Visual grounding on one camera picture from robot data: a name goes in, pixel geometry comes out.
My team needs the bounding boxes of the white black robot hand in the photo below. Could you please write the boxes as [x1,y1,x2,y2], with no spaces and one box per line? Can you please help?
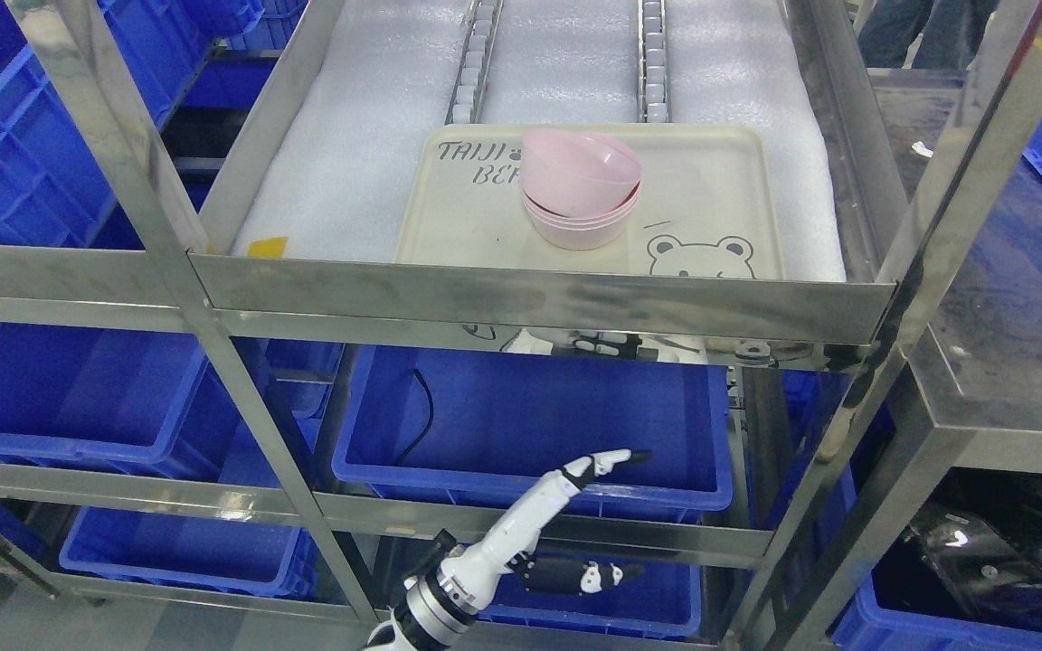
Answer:
[425,448,652,617]

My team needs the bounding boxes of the pink ikea bowl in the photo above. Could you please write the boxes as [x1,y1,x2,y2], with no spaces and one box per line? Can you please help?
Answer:
[520,127,642,218]

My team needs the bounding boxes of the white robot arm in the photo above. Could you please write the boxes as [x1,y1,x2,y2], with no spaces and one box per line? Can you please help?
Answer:
[361,529,479,650]

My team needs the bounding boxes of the blue bin under shelf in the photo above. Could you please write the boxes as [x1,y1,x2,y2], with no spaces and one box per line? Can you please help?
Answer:
[331,346,734,524]

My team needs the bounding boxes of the steel shelf rack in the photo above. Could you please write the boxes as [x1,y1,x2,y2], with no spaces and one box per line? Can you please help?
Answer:
[0,1,1042,648]

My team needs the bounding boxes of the stacked pink bowls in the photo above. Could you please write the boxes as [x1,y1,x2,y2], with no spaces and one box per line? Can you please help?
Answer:
[522,185,642,251]

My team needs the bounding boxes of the white foam mat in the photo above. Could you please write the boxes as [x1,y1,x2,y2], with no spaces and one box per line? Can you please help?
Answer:
[232,1,845,281]

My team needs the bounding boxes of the cream bear tray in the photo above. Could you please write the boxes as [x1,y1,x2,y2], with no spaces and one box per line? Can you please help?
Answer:
[394,124,785,279]

